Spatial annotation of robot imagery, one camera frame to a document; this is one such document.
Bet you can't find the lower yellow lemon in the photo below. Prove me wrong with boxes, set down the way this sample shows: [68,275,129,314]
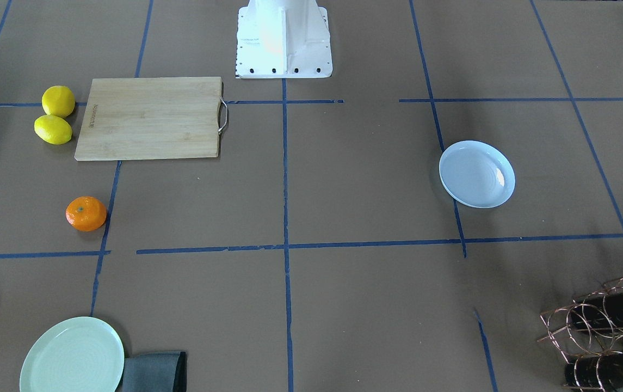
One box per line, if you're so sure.
[34,114,73,145]

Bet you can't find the yellow lemon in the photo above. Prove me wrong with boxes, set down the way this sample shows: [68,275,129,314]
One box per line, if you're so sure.
[34,114,73,145]
[41,86,76,119]

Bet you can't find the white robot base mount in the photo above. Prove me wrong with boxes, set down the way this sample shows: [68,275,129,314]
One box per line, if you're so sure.
[235,1,334,79]

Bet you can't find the dark grey folded cloth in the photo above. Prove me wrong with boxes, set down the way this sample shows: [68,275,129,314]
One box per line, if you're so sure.
[122,351,187,391]

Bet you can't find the light green plate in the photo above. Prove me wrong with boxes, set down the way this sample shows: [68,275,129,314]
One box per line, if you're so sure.
[18,317,125,391]

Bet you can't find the orange mandarin fruit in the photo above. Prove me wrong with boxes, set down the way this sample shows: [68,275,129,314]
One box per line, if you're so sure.
[65,196,108,232]

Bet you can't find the wooden cutting board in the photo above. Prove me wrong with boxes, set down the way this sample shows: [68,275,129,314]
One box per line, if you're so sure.
[74,76,229,162]

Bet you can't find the light blue plate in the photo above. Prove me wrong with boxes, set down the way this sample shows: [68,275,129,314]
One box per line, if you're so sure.
[438,140,517,209]

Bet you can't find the copper wire basket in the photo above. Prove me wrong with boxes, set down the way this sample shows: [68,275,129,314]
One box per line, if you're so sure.
[539,276,623,391]

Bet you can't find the upper yellow lemon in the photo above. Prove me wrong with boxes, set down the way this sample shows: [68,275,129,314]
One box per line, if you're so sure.
[41,86,76,119]

